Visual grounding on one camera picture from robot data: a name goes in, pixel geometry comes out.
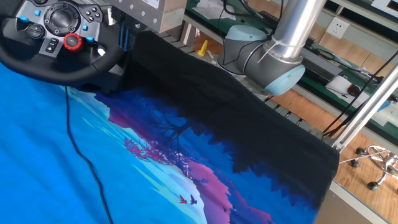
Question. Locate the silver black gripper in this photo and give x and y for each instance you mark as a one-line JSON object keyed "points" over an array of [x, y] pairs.
{"points": [[146, 12]]}

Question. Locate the black racing steering wheel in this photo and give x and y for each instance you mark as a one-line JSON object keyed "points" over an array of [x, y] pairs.
{"points": [[46, 73]]}

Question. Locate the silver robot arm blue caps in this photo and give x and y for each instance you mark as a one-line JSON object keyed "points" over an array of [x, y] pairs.
{"points": [[292, 28]]}

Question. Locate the black steering wheel base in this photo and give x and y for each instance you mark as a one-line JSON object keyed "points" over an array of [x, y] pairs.
{"points": [[112, 77]]}

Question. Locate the small yellow object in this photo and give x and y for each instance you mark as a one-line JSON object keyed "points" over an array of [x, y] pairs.
{"points": [[203, 49]]}

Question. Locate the green topped workbench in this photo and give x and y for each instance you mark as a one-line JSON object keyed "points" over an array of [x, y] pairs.
{"points": [[208, 23]]}

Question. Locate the crumpled white paper sheet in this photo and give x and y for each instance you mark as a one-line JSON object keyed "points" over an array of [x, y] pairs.
{"points": [[214, 11]]}

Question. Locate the blue landscape print cloth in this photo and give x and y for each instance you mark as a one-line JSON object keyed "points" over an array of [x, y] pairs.
{"points": [[46, 155]]}

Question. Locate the white zip tie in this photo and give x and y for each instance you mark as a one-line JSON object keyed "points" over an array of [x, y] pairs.
{"points": [[281, 44]]}

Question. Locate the dark grey long box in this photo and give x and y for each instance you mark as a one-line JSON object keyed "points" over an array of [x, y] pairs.
{"points": [[323, 67]]}

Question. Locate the black orange computer mouse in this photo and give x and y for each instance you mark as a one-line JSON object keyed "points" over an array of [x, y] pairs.
{"points": [[354, 90]]}

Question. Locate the chrome office chair base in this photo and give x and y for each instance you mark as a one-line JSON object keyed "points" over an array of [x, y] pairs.
{"points": [[373, 186]]}

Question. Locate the white wall socket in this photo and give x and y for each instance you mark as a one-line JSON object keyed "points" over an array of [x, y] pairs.
{"points": [[338, 28]]}

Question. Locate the aluminium frame post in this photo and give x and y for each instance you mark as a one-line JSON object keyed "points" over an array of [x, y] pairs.
{"points": [[363, 115]]}

